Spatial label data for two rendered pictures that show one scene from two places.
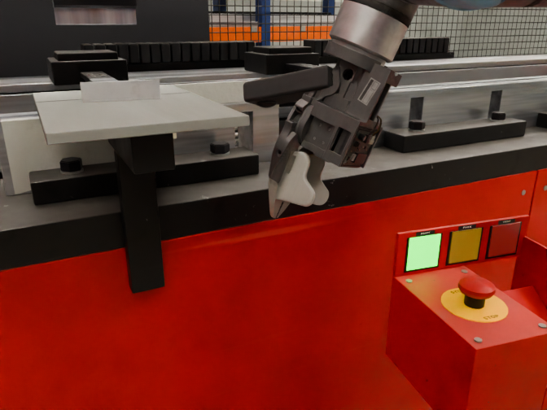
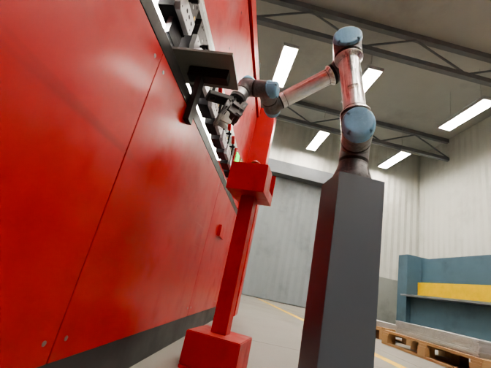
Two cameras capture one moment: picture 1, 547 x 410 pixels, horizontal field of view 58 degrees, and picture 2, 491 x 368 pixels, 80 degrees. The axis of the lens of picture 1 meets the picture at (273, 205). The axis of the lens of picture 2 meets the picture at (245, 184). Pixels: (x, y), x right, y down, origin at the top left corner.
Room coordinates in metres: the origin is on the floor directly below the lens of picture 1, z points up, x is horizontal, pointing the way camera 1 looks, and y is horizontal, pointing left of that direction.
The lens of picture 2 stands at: (-0.16, 0.74, 0.31)
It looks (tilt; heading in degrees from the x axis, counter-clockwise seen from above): 18 degrees up; 305
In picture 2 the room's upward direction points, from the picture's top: 13 degrees clockwise
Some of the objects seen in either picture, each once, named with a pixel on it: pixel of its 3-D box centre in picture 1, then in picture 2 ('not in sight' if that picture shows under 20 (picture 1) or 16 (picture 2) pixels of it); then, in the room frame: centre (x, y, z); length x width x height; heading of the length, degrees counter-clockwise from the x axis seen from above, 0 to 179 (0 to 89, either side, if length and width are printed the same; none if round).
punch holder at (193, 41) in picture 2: not in sight; (193, 46); (0.76, 0.07, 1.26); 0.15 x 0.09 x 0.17; 116
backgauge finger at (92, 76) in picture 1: (92, 69); not in sight; (0.83, 0.29, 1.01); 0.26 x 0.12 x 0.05; 26
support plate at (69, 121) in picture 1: (127, 106); (200, 69); (0.55, 0.16, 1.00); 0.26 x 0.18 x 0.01; 26
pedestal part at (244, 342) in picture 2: not in sight; (223, 353); (0.49, -0.28, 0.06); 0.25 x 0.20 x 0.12; 18
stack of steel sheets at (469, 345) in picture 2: not in sight; (459, 342); (-0.36, -3.09, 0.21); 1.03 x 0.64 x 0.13; 132
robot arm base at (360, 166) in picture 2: not in sight; (352, 171); (0.13, -0.39, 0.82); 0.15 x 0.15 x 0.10
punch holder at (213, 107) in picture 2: not in sight; (210, 99); (0.94, -0.29, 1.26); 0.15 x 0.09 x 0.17; 116
